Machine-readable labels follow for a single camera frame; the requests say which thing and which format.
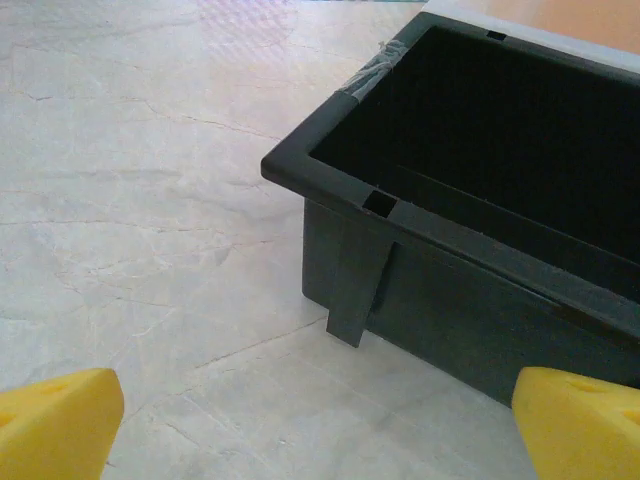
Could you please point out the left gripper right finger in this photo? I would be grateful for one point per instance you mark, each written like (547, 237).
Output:
(580, 430)

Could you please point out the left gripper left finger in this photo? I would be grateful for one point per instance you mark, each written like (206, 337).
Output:
(50, 430)

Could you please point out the black plastic bin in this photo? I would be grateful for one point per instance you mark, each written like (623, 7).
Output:
(450, 310)

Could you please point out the clear tape strip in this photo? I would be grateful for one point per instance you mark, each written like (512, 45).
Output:
(375, 72)

